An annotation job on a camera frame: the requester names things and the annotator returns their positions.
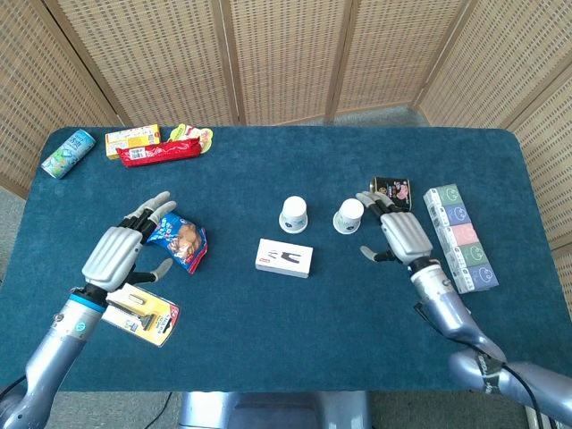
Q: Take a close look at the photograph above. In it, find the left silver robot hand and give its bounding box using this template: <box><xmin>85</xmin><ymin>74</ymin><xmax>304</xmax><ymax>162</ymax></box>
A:
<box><xmin>81</xmin><ymin>190</ymin><xmax>179</xmax><ymax>296</ymax></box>

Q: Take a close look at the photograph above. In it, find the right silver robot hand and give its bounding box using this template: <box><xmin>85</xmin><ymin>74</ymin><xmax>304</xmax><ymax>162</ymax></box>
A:
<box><xmin>355</xmin><ymin>190</ymin><xmax>434</xmax><ymax>265</ymax></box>

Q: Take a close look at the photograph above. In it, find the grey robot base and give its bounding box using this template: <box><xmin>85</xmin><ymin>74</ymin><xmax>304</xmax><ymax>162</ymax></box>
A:
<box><xmin>178</xmin><ymin>391</ymin><xmax>372</xmax><ymax>429</ymax></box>

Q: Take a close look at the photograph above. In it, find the black rectangular tin can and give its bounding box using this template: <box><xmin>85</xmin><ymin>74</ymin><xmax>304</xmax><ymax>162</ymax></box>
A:
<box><xmin>368</xmin><ymin>176</ymin><xmax>412</xmax><ymax>214</ymax></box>

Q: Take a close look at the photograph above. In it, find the pastel tissue multipack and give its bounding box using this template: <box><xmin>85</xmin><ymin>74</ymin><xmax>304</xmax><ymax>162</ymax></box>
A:
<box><xmin>423</xmin><ymin>183</ymin><xmax>500</xmax><ymax>295</ymax></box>

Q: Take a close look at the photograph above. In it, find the yellow razor blister pack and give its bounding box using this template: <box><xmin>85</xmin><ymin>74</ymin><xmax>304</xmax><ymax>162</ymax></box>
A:
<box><xmin>101</xmin><ymin>282</ymin><xmax>181</xmax><ymax>348</ymax></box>

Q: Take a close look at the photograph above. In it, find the blue cookie snack bag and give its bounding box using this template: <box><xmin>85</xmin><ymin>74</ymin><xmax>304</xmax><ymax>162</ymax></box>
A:
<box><xmin>145</xmin><ymin>212</ymin><xmax>209</xmax><ymax>275</ymax></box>

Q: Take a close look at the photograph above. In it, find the light blue beverage can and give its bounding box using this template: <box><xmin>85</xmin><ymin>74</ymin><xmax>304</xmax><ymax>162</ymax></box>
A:
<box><xmin>40</xmin><ymin>129</ymin><xmax>97</xmax><ymax>180</ymax></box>

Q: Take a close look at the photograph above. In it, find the red biscuit package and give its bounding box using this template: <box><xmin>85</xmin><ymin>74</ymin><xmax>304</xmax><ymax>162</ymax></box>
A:
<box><xmin>116</xmin><ymin>137</ymin><xmax>201</xmax><ymax>168</ymax></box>

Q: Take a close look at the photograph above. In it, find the yellow cardboard box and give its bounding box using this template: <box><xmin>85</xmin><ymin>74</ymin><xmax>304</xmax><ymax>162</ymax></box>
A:
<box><xmin>105</xmin><ymin>123</ymin><xmax>162</xmax><ymax>161</ymax></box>

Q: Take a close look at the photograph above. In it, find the white box black print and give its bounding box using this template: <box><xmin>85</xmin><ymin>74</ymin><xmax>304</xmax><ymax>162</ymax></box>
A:
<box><xmin>255</xmin><ymin>238</ymin><xmax>315</xmax><ymax>279</ymax></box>

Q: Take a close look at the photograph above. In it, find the yellow green snack pouch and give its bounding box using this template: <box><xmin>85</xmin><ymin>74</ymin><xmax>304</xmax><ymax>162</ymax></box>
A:
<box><xmin>168</xmin><ymin>123</ymin><xmax>215</xmax><ymax>155</ymax></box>

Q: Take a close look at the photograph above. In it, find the blue table cloth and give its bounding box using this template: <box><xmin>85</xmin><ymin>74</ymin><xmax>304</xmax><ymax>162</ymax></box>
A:
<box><xmin>0</xmin><ymin>126</ymin><xmax>572</xmax><ymax>394</ymax></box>

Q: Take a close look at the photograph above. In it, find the woven bamboo folding screen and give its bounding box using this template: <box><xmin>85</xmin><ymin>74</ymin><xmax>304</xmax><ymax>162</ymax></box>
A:
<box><xmin>0</xmin><ymin>0</ymin><xmax>572</xmax><ymax>314</ymax></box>

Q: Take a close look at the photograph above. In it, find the black floor cable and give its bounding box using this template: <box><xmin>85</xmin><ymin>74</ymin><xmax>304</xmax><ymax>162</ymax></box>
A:
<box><xmin>142</xmin><ymin>391</ymin><xmax>173</xmax><ymax>429</ymax></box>

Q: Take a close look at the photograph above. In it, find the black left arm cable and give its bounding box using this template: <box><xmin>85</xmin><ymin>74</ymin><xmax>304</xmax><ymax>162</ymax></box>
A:
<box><xmin>0</xmin><ymin>374</ymin><xmax>28</xmax><ymax>399</ymax></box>

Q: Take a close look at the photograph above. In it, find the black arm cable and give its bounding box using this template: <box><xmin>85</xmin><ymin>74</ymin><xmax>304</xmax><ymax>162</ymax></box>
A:
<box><xmin>0</xmin><ymin>374</ymin><xmax>28</xmax><ymax>399</ymax></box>
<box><xmin>413</xmin><ymin>301</ymin><xmax>555</xmax><ymax>429</ymax></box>

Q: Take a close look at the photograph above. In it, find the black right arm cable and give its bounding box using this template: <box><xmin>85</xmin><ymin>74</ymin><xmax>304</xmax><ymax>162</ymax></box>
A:
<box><xmin>413</xmin><ymin>301</ymin><xmax>555</xmax><ymax>429</ymax></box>

